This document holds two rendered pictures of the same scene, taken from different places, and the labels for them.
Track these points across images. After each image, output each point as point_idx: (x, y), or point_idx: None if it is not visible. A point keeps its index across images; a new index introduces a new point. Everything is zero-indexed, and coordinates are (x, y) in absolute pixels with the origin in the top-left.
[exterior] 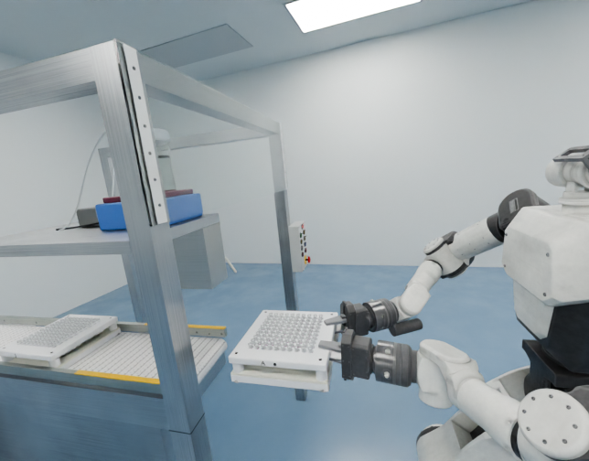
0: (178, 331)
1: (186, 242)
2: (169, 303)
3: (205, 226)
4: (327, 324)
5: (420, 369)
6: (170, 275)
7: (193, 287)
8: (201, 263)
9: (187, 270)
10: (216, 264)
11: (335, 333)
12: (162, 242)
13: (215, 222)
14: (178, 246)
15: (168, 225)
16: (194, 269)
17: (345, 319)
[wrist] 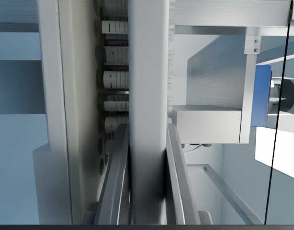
0: (188, 9)
1: (217, 108)
2: (219, 5)
3: (242, 115)
4: (171, 126)
5: None
6: (242, 13)
7: (174, 108)
8: (202, 109)
9: (190, 107)
10: (198, 124)
11: (115, 149)
12: (273, 12)
13: (240, 134)
14: (210, 107)
15: (284, 25)
16: (193, 108)
17: (199, 218)
